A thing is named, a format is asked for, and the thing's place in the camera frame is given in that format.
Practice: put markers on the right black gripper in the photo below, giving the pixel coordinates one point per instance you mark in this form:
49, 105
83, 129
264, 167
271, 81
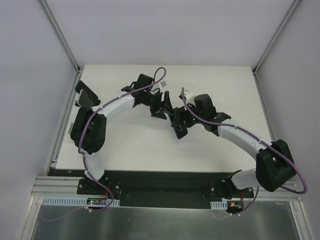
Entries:
181, 120

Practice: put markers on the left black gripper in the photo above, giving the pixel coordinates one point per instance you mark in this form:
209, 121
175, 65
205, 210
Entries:
157, 105

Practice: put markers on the blue phone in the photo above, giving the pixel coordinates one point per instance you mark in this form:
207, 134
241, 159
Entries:
173, 122

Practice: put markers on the silver metal phone stand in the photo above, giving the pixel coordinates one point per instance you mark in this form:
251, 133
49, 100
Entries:
70, 128

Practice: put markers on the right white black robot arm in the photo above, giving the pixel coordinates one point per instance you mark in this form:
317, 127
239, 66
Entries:
273, 159

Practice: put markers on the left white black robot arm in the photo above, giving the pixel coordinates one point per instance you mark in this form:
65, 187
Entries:
88, 131

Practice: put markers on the black stand far left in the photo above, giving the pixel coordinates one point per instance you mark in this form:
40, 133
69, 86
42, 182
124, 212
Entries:
96, 102

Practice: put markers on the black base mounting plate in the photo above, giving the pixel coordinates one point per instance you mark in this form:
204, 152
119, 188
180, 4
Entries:
158, 189

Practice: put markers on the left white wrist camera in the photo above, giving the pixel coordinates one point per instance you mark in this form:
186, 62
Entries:
162, 84

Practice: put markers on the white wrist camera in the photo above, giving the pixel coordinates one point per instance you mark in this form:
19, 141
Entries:
162, 84
189, 96

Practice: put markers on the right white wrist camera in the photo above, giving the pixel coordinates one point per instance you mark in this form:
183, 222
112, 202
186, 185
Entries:
189, 96

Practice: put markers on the right white cable duct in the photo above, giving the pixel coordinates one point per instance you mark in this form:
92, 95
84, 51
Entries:
219, 205

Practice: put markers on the white cable duct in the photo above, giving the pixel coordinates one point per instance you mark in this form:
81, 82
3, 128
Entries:
219, 205
79, 202

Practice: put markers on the left aluminium frame post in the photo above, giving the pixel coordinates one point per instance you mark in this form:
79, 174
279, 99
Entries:
59, 34

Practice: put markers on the aluminium frame post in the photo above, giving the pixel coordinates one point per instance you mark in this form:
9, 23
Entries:
276, 35
59, 34

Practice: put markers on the left white cable duct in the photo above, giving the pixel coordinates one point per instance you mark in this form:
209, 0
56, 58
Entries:
79, 202

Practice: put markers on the right aluminium frame post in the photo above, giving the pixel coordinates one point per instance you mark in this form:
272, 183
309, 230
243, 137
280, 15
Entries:
276, 35

